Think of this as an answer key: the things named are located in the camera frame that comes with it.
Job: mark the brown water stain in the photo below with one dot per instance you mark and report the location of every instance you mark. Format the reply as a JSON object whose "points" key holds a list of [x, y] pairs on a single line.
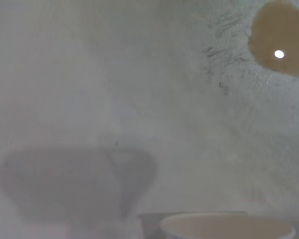
{"points": [[271, 32]]}

